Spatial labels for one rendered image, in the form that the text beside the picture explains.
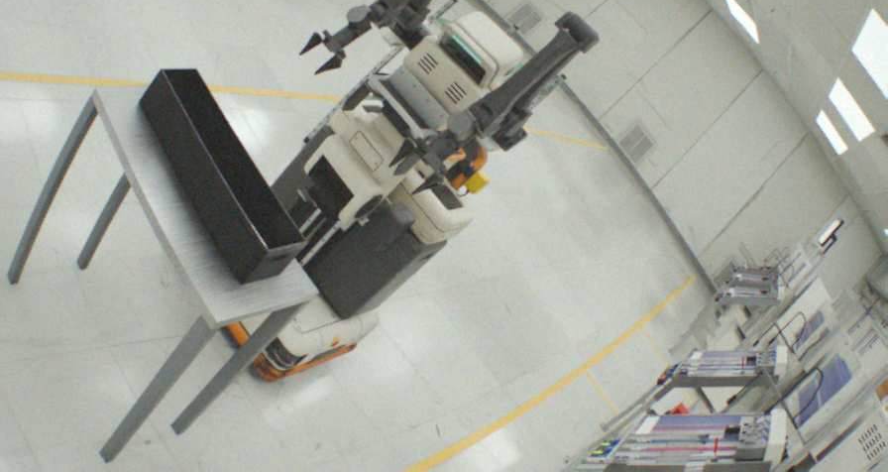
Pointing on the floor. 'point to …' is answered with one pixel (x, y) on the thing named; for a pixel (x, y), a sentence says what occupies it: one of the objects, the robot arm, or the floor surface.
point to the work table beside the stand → (198, 252)
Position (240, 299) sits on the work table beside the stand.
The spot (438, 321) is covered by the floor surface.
